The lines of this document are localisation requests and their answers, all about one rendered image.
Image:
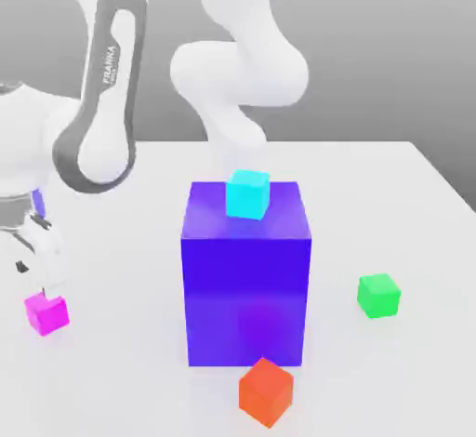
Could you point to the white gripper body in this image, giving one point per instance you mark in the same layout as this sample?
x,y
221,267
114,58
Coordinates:
x,y
41,258

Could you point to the large purple box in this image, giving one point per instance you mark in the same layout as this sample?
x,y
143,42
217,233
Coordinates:
x,y
245,288

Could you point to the small magenta cube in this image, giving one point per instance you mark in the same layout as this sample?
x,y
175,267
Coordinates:
x,y
48,316

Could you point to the small cyan cube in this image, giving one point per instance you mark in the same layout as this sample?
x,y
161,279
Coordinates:
x,y
247,195

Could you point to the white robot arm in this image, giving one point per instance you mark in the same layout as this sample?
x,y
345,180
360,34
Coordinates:
x,y
256,72

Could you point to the small green cube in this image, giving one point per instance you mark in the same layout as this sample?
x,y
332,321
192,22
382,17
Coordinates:
x,y
378,295

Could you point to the small orange cube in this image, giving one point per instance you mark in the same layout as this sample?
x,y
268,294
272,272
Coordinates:
x,y
266,392

